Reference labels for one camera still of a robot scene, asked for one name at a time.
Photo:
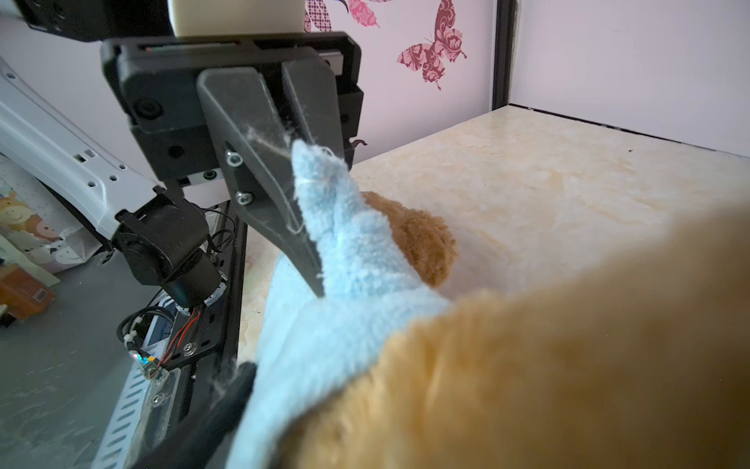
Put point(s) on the light blue fleece hoodie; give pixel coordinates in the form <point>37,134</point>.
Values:
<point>312,345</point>

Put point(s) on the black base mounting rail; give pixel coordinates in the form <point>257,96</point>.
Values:
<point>203,344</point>

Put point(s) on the brown plush teddy bear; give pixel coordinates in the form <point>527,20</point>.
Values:
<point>640,362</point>

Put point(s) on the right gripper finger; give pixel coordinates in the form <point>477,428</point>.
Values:
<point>195,440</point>

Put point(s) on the white slotted cable duct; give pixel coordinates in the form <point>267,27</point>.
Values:
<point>140,419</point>

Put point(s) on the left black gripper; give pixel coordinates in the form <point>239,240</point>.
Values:
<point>166,84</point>

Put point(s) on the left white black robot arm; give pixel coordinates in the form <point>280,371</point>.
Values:
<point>150,222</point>

